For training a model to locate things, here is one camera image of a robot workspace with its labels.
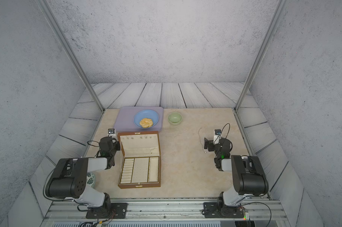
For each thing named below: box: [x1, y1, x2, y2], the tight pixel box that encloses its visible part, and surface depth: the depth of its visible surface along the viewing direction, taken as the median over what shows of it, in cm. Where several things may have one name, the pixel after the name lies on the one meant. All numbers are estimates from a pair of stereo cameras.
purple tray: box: [113, 106, 164, 132], surface depth 116 cm
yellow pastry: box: [139, 117, 154, 129], surface depth 110 cm
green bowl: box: [167, 112, 183, 126], surface depth 112 cm
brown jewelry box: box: [117, 130, 162, 190], surface depth 84 cm
